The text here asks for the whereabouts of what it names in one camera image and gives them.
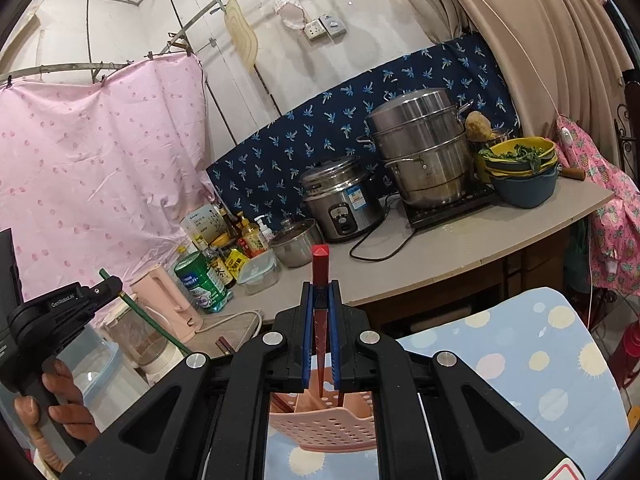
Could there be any pink perforated utensil basket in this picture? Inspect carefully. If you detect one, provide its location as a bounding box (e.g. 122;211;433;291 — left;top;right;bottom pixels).
269;367;376;453

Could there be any white seasoning box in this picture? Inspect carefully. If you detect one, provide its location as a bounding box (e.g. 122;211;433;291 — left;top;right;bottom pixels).
180;204;227;247

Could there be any dark blue plastic basin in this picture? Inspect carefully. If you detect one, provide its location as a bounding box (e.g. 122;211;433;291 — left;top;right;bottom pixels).
490;166;559;209

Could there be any white pump soap bottle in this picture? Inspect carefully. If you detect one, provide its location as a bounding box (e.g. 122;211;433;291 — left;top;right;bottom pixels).
255;214;274;244

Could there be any white hanging cloth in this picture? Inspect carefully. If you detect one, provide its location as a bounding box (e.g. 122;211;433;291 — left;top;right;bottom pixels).
270;0;307;30

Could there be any stainless steel steamer pot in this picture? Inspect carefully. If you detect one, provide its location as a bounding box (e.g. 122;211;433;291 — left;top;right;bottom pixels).
357;88;474;208

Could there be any silver rice cooker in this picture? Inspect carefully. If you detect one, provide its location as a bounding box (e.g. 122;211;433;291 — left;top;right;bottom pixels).
299;156;383;243

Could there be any red thermos bottle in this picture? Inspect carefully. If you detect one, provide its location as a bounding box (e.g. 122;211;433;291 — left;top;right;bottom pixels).
608;321;640;389

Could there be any dark soy sauce bottle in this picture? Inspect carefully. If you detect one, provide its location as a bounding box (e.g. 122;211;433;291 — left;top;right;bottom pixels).
203;242;250;289

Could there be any small steel lidded pot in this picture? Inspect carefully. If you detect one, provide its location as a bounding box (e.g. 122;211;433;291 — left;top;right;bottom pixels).
270;219;323;269

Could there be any clear plastic food container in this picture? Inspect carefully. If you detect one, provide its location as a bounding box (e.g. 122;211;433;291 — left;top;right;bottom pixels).
236;249;281;296

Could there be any blue polka dot cloth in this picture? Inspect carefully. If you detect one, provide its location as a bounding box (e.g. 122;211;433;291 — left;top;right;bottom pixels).
263;286;633;480

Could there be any black power cable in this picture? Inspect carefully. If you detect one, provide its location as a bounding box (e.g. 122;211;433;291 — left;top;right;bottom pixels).
348;194;418;264

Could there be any yellow bowl with greens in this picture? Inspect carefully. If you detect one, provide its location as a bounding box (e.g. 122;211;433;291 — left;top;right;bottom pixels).
480;136;558;178

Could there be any blender with white base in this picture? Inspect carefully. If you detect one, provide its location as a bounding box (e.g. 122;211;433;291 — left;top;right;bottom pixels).
99;299;183;386

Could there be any wooden cutting board hanging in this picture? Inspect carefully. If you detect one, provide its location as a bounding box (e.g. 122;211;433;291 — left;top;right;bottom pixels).
224;0;259;72

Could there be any white wall socket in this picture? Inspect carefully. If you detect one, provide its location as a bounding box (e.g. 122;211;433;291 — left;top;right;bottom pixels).
304;14;347;41

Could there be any pink electric kettle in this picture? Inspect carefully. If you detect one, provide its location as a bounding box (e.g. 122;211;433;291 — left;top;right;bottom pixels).
130;264;204;344

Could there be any beige curtain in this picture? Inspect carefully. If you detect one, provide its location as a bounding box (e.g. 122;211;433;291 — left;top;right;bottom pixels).
409;0;632;162

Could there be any green stick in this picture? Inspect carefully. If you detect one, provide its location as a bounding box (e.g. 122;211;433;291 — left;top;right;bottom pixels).
100;285;191;364

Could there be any navy floral cloth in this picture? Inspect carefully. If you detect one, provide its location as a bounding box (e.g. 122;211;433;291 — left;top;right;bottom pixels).
207;32;520;229

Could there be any green detergent bottle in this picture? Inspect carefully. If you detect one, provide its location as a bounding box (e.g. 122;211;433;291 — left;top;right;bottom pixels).
174;246;230;314

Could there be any yellow oil bottle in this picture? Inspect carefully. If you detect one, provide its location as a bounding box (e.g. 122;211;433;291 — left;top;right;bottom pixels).
238;211;269;257

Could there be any pink pineapple apron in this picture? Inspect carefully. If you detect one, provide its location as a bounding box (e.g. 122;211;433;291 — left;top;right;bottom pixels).
555;115;640;296

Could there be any person's left hand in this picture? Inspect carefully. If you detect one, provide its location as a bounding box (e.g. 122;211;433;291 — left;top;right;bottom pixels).
13;360;101;472

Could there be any black induction cooktop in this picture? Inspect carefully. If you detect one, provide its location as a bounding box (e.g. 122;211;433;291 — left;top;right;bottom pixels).
402;181;498;232

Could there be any pink spotted curtain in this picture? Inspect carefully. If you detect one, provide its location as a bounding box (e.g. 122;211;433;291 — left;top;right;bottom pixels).
1;54;212;299

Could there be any red chopstick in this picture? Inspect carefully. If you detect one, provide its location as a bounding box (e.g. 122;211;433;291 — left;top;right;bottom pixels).
312;244;330;398

